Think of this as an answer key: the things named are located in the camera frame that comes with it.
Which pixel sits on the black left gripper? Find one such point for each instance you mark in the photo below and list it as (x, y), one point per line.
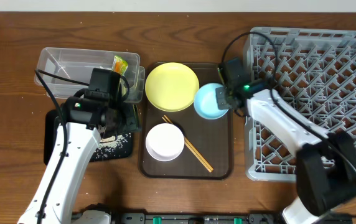
(128, 116)

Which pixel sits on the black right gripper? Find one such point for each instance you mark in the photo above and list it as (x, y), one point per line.
(223, 102)

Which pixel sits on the light blue bowl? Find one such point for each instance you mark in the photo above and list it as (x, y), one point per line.
(205, 102)

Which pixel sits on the green yellow snack wrapper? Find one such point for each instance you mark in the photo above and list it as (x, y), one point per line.
(119, 65)

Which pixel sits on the grey plastic dishwasher rack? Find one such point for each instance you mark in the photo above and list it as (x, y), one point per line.
(316, 71)

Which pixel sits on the black plastic tray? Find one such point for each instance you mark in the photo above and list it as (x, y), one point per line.
(51, 124)

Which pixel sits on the pile of white rice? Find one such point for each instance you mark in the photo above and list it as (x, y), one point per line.
(115, 147)

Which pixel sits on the yellow plate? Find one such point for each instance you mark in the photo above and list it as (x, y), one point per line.
(171, 86)

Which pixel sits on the wooden chopstick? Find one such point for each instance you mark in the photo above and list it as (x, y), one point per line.
(198, 155)
(167, 120)

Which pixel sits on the clear plastic bin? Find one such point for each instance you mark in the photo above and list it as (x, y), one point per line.
(77, 64)

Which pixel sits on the black rail with green clips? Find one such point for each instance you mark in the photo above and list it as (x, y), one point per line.
(100, 213)

